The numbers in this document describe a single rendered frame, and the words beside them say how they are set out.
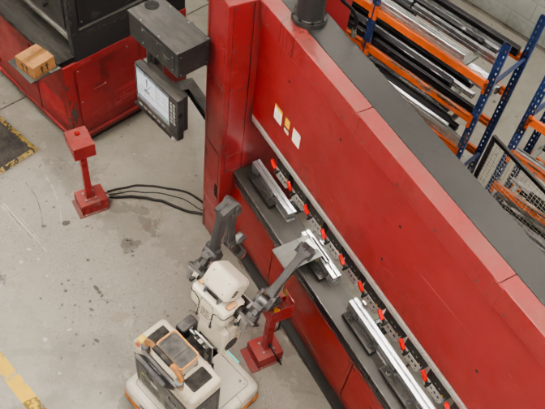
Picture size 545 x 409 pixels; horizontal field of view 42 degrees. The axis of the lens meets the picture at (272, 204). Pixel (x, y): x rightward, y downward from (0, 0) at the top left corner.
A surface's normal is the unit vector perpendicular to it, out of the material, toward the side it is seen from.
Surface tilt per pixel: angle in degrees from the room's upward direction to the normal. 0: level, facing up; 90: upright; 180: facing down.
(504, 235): 0
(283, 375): 0
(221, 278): 47
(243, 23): 90
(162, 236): 0
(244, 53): 90
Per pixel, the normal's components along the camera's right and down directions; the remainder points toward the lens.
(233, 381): 0.09, -0.60
